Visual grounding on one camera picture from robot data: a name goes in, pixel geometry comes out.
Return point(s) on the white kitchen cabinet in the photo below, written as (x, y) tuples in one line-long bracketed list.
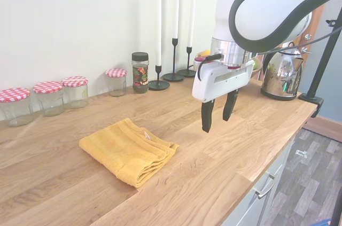
[(251, 210)]

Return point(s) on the glass jar red checked lid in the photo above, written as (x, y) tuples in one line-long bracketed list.
[(116, 81), (49, 100), (16, 108), (76, 93)]

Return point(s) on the wooden fruit bowl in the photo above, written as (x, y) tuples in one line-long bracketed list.
[(257, 71)]

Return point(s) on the small metal wing latch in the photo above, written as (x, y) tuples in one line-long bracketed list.
[(306, 50)]

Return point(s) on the green apple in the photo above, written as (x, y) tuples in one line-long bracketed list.
[(256, 63)]

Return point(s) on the small white floor object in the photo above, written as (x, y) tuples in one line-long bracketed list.
[(301, 154)]

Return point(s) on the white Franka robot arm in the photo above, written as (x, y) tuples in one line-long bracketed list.
[(227, 1)]

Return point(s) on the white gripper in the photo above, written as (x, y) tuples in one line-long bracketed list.
[(213, 87)]

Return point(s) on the blue object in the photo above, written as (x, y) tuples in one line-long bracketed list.
[(324, 222)]

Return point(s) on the yellow towel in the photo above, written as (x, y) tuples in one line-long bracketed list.
[(125, 151)]

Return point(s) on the coffee jar black lid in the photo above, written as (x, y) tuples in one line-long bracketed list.
[(140, 73)]

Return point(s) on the black metal candle holder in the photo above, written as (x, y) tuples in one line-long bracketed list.
[(187, 72), (159, 85), (173, 77)]

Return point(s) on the round silver door knob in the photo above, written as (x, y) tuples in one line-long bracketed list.
[(308, 37)]

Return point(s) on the wooden door frame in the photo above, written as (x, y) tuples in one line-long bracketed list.
[(315, 23)]

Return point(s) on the stainless steel kettle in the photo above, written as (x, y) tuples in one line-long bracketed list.
[(280, 76)]

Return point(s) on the black clamp camera stand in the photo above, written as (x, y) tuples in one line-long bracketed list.
[(312, 100)]

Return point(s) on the yellow lemon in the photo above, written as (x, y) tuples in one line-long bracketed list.
[(205, 53)]

